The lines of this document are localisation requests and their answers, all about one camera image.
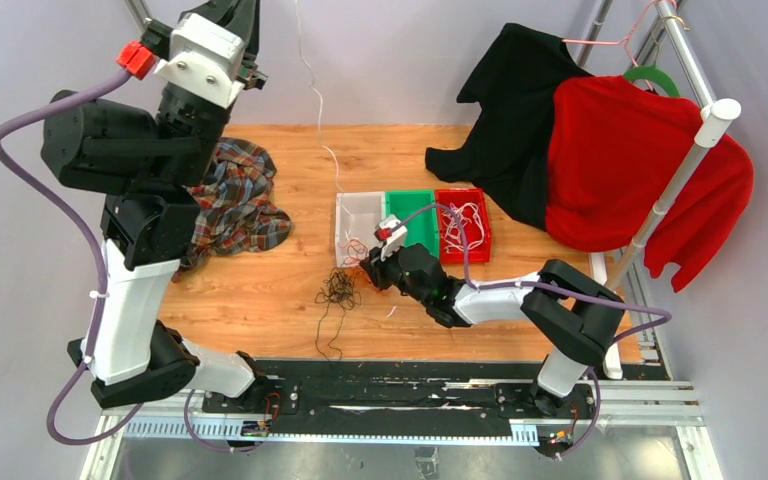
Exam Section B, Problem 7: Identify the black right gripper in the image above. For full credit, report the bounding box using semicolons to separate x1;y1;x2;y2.
361;240;431;308

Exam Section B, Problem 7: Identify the orange cable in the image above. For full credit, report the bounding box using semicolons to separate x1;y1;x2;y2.
342;238;375;268

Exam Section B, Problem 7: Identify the black cable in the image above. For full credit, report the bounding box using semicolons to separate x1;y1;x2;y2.
313;268;364;364

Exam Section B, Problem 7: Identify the white cable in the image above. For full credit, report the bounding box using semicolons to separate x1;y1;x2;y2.
293;0;367;266
440;201;488;256

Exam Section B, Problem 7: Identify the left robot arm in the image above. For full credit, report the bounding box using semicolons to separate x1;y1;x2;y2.
41;1;267;413

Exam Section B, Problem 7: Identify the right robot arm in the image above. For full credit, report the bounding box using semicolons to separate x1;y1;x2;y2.
360;244;625;417

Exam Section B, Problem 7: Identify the green plastic bin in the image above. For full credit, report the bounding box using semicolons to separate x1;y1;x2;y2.
385;189;440;257

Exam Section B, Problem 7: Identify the white translucent plastic bin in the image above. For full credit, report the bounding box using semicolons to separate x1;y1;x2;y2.
334;191;386;268

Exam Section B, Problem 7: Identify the red plastic bin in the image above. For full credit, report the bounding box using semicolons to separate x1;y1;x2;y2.
434;188;492;264

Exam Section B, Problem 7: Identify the plaid flannel shirt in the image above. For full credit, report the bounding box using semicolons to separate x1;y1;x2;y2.
176;137;294;277

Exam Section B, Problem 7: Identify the black t-shirt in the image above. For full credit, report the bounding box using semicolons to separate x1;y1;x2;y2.
425;23;588;230

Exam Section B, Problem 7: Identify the red t-shirt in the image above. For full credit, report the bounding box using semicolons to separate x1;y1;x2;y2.
545;76;754;292

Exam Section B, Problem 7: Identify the green clothes hanger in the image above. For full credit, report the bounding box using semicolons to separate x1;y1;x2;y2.
622;65;681;98

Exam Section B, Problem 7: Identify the white clothes rack pole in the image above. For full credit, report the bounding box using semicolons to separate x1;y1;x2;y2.
589;0;743;382

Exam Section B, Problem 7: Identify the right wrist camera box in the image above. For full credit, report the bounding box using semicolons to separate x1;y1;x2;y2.
371;214;408;261

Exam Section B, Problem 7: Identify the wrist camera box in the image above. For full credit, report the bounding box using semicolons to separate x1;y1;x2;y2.
153;13;245;109
371;214;408;261

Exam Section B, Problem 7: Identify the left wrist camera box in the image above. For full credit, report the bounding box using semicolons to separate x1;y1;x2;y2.
153;13;245;109

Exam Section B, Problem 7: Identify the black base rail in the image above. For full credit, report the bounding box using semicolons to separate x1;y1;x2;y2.
138;357;624;439

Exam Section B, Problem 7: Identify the pink wire hanger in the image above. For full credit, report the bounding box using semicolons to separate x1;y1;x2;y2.
562;0;661;67

